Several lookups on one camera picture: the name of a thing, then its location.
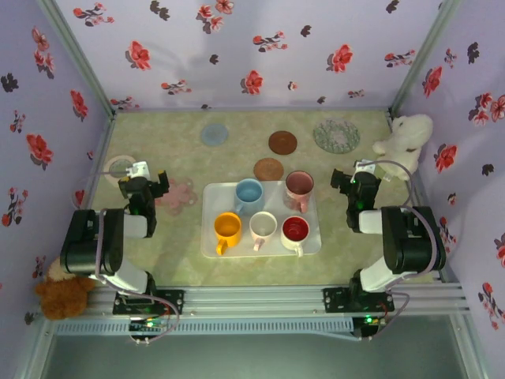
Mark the pink flower-shaped coaster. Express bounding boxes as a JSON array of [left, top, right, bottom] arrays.
[[154, 177, 198, 217]]

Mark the tall pink floral mug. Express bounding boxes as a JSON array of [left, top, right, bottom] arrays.
[[282, 170, 316, 214]]

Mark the green floral round coaster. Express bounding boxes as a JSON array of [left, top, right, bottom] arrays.
[[312, 118, 361, 153]]

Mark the white mug red inside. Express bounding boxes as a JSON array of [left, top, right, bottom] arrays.
[[279, 216, 312, 258]]

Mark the dark brown wooden coaster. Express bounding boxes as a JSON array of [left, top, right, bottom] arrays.
[[267, 130, 298, 156]]

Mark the blue-grey round coaster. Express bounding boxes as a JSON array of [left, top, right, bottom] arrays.
[[200, 122, 230, 147]]

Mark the woven rattan coaster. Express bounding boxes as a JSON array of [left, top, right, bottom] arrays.
[[252, 157, 285, 182]]

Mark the yellow mug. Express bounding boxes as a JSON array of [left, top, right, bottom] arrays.
[[213, 212, 243, 257]]

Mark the light blue mug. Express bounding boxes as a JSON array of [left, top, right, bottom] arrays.
[[232, 178, 266, 217]]

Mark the white pink mug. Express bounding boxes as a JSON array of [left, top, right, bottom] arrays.
[[248, 211, 279, 253]]

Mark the beige tape roll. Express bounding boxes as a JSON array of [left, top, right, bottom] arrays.
[[104, 155, 137, 186]]

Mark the white rectangular tray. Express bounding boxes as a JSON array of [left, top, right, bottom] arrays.
[[200, 180, 323, 258]]

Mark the white plush toy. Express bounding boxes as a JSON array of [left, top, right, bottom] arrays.
[[372, 114, 434, 182]]

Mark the brown teddy bear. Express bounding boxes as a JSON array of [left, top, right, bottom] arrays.
[[34, 256, 96, 321]]

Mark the circuit board with green light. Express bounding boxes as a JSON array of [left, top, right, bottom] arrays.
[[352, 314, 387, 339], [129, 317, 169, 336]]

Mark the lilac right arm cable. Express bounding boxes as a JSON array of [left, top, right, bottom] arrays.
[[354, 159, 449, 343]]

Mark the lilac arm cable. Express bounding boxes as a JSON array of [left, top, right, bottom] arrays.
[[354, 159, 449, 343], [73, 167, 181, 347]]

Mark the lilac left arm cable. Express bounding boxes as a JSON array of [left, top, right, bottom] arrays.
[[73, 167, 181, 347]]

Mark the grey aluminium side rail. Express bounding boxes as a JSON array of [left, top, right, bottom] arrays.
[[78, 114, 118, 210], [388, 110, 461, 283]]

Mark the thin grey aluminium rail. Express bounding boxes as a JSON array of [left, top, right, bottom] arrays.
[[112, 105, 394, 115]]

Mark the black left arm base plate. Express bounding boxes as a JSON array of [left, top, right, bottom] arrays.
[[113, 290, 185, 316]]

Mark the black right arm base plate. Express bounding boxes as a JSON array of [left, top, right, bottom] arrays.
[[322, 287, 395, 313]]

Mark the aluminium frame rail with grooves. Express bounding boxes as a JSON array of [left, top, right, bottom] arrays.
[[84, 284, 470, 317]]

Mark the grey aluminium frame post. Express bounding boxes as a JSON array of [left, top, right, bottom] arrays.
[[34, 0, 118, 118], [449, 311, 488, 379], [389, 0, 465, 118], [15, 319, 54, 379]]

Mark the grey slotted cable duct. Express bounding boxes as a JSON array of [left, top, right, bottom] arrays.
[[54, 315, 354, 337]]

